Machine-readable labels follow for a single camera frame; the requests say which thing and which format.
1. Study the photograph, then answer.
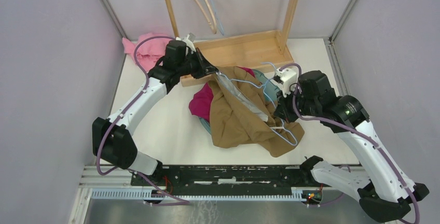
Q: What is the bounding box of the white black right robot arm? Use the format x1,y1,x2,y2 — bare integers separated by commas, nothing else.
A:
274,68,429,223

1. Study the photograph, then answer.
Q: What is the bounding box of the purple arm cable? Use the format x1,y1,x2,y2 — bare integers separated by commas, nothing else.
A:
278,63,421,224
95,35,191,206

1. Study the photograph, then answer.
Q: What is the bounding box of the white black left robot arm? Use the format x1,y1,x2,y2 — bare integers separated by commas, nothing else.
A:
92,38,218,186

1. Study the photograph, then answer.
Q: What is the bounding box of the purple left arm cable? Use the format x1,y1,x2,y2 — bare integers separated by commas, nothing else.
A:
95,35,191,206

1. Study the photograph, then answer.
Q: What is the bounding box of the brown skirt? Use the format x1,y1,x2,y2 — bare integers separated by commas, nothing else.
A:
207,74,305,158

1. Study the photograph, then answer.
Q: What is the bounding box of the white slotted cable duct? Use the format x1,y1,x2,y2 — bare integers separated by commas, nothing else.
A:
91,188,318,202

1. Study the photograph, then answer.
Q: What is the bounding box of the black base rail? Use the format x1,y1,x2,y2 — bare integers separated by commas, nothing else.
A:
148,165,321,197

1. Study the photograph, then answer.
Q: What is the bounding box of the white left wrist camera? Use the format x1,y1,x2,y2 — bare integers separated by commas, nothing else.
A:
175,33,196,53

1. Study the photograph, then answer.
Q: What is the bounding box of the pink crumpled cloth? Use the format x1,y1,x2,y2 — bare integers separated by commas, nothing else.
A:
122,33,174,72

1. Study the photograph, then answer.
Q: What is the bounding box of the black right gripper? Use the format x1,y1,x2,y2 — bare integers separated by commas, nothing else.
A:
273,84,320,123

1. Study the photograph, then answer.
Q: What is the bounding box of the magenta cloth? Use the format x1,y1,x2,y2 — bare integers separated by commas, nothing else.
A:
189,66,262,122

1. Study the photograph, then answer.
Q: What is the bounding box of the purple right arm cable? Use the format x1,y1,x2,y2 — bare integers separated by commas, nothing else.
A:
278,63,421,224

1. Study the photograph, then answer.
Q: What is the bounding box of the wooden clothes rack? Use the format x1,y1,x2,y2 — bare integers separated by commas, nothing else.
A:
165,0,298,87

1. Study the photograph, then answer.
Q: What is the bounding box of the beige wooden hanger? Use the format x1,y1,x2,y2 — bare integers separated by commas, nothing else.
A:
175,0,218,35

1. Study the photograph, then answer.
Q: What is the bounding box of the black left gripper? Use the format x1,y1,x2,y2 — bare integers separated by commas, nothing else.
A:
177,48,218,79

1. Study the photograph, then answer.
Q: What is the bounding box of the teal plastic basket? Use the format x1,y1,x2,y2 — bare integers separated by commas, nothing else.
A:
189,67,280,135

